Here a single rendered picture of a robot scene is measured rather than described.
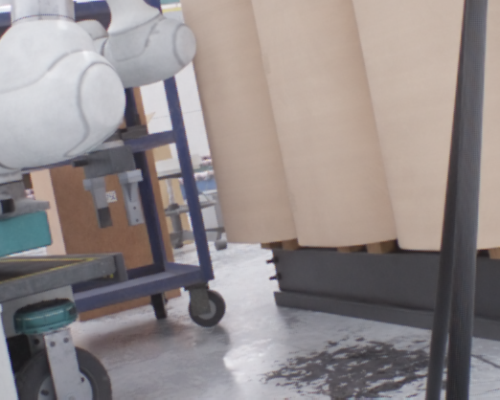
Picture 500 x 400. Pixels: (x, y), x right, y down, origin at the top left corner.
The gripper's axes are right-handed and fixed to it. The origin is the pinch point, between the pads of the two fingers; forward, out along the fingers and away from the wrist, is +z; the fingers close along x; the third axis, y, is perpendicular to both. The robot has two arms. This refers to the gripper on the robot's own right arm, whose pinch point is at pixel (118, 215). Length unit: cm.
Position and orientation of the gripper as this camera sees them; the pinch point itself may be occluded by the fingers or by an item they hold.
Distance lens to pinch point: 189.8
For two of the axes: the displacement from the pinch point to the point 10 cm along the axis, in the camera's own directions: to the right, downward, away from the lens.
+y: -8.0, 1.8, -5.7
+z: 1.9, 9.8, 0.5
